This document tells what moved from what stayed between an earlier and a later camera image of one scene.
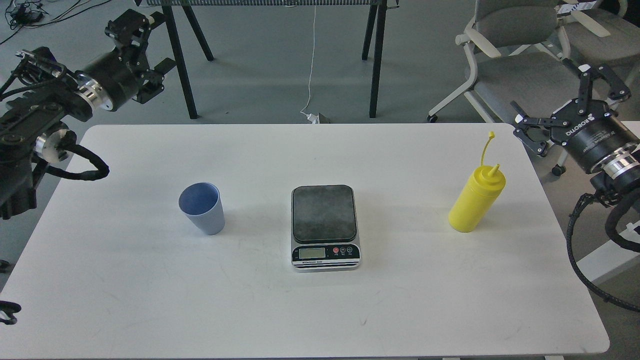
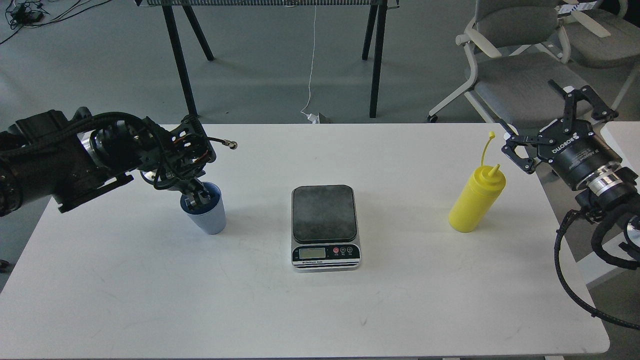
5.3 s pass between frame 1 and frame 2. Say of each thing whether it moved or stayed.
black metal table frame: stayed
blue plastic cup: stayed
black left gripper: moved
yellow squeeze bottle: stayed
